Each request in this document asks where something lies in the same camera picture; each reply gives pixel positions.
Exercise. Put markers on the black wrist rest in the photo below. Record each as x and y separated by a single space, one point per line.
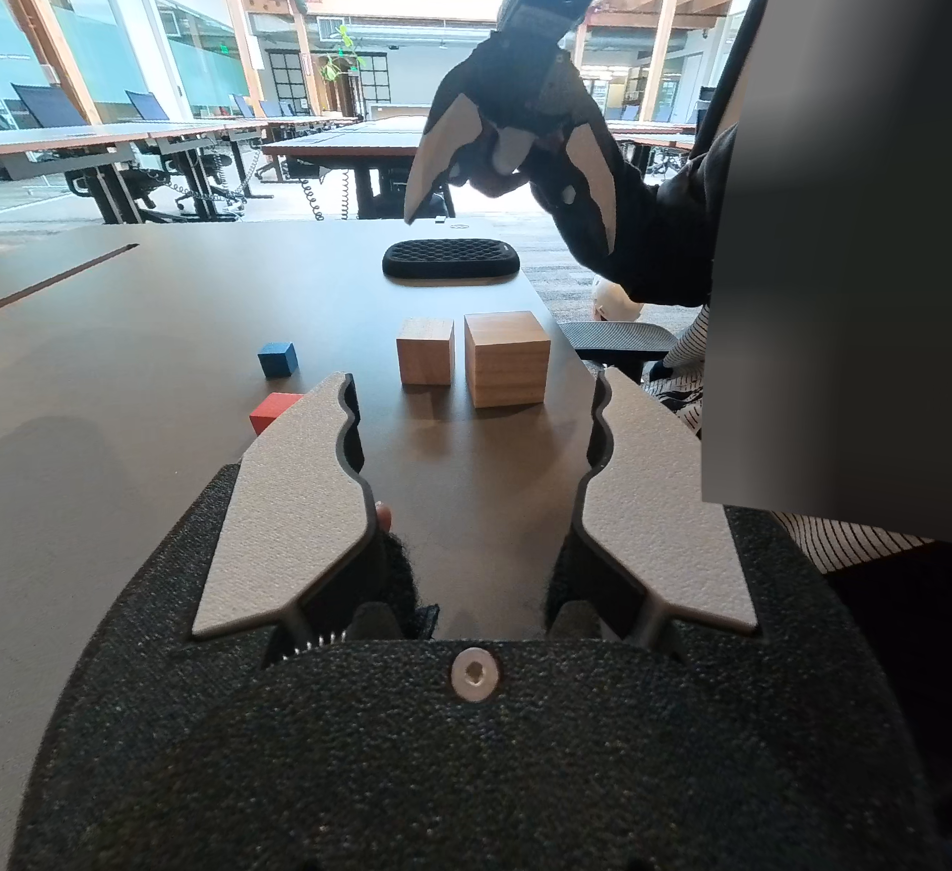
451 260

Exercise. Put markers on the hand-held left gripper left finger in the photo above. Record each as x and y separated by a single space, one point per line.
290 514

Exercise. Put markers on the white round object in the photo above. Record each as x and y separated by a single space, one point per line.
613 301

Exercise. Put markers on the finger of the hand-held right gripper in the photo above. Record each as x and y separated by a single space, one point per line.
598 194
439 157

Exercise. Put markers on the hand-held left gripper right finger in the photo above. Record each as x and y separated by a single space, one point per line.
670 514

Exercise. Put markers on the person's right forearm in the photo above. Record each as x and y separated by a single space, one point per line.
670 217

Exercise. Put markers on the small red cube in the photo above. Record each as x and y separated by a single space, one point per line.
272 413

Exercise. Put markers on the tiny blue cube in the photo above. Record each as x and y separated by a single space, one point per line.
277 361

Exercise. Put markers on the person's printed shirt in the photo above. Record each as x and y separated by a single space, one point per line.
682 380

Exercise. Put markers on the medium wooden cube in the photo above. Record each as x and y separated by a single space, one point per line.
426 355

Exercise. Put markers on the wooden office table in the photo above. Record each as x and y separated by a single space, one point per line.
357 145
134 142

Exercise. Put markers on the large wooden cube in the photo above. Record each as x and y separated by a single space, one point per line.
507 365

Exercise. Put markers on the black office chair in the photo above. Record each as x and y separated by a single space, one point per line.
618 340

